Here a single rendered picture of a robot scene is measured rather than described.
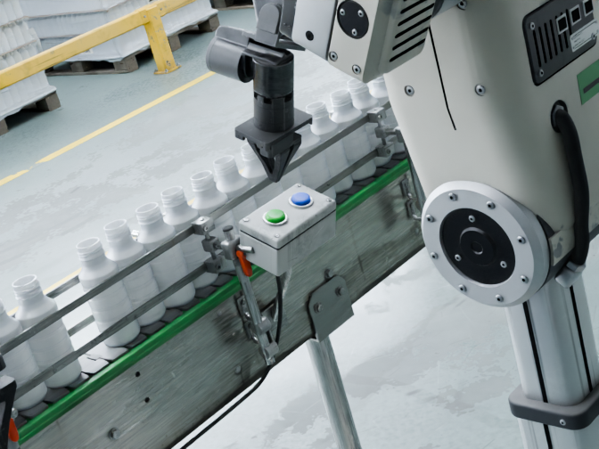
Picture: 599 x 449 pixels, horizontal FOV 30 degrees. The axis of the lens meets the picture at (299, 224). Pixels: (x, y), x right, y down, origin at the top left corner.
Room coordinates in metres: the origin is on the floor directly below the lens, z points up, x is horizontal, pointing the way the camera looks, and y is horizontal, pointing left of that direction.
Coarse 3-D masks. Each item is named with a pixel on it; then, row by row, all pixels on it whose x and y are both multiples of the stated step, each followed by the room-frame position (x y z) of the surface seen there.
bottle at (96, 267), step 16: (96, 240) 1.56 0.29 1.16; (80, 256) 1.54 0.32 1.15; (96, 256) 1.53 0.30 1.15; (80, 272) 1.54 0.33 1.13; (96, 272) 1.53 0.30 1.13; (112, 272) 1.53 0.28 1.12; (112, 288) 1.52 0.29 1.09; (96, 304) 1.52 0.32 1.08; (112, 304) 1.52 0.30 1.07; (128, 304) 1.54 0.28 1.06; (96, 320) 1.53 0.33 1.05; (112, 320) 1.52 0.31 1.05; (112, 336) 1.52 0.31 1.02; (128, 336) 1.52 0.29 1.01
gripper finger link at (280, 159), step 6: (252, 144) 1.54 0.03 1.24; (258, 150) 1.54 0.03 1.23; (288, 150) 1.51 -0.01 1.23; (258, 156) 1.55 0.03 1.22; (264, 156) 1.55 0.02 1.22; (276, 156) 1.51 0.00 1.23; (282, 156) 1.50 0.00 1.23; (264, 162) 1.55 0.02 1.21; (276, 162) 1.52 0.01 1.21; (282, 162) 1.52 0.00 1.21; (264, 168) 1.55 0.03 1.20; (270, 168) 1.55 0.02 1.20; (276, 168) 1.53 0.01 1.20; (282, 168) 1.53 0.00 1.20; (270, 174) 1.55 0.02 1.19; (276, 174) 1.54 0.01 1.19; (270, 180) 1.55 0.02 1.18; (276, 180) 1.54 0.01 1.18
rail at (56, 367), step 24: (360, 120) 1.92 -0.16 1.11; (288, 168) 1.79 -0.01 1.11; (216, 216) 1.67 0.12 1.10; (168, 240) 1.60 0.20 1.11; (144, 264) 1.56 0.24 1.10; (96, 288) 1.50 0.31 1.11; (168, 288) 1.58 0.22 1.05; (144, 312) 1.54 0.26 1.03; (24, 336) 1.41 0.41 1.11; (96, 336) 1.48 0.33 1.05; (72, 360) 1.45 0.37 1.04; (24, 384) 1.40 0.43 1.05
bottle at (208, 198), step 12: (192, 180) 1.70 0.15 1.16; (204, 180) 1.69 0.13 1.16; (204, 192) 1.69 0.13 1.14; (216, 192) 1.70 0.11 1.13; (192, 204) 1.71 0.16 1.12; (204, 204) 1.68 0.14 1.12; (216, 204) 1.68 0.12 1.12; (228, 216) 1.69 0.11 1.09; (216, 228) 1.68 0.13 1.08; (216, 252) 1.68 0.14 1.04; (228, 264) 1.68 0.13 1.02
